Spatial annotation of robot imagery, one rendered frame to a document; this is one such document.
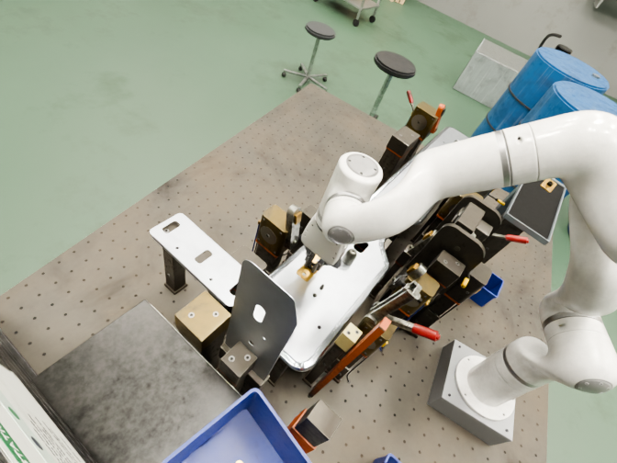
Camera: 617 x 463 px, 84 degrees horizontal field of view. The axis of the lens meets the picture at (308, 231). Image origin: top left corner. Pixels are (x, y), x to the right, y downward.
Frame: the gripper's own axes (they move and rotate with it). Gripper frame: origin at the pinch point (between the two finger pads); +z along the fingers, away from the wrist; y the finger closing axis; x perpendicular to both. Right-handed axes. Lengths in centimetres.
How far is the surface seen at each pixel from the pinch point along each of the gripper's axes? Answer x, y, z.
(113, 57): -109, 271, 106
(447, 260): -23.8, -25.4, -5.2
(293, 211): -4.4, 11.9, -4.8
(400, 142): -76, 11, 5
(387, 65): -213, 78, 37
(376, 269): -16.7, -12.8, 6.7
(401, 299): 1.8, -20.6, -11.6
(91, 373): 47.4, 14.2, 3.7
